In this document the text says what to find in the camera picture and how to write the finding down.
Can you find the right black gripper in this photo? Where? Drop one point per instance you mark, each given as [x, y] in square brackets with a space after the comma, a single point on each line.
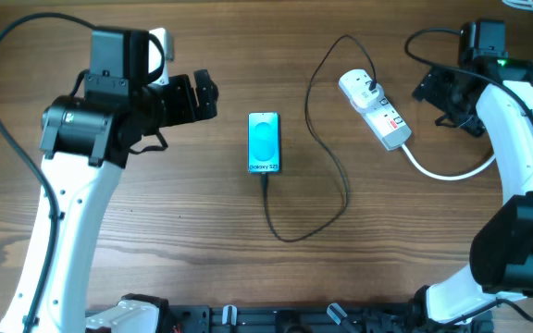
[429, 89]

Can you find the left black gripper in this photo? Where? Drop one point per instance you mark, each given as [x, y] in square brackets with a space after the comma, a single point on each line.
[208, 95]

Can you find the turquoise screen Galaxy smartphone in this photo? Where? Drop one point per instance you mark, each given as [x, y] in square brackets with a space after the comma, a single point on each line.
[263, 142]

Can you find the white two-socket power strip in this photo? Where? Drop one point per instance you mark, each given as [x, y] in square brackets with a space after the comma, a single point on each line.
[386, 123]

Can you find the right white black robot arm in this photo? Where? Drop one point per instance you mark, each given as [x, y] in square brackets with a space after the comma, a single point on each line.
[487, 92]

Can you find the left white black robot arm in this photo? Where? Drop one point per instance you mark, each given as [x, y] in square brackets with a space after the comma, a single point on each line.
[88, 136]

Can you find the white USB charger plug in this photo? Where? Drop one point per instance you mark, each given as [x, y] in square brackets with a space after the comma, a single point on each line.
[362, 98]

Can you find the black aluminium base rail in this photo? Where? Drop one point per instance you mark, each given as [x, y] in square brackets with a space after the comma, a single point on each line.
[382, 318]

